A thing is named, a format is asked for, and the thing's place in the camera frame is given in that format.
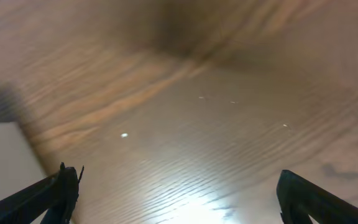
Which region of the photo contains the white cardboard box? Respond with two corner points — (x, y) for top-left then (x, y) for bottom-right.
(0, 123), (46, 200)

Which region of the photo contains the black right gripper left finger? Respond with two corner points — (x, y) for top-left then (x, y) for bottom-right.
(0, 163), (83, 224)

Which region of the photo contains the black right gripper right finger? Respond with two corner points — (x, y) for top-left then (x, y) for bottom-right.
(276, 170), (358, 224)

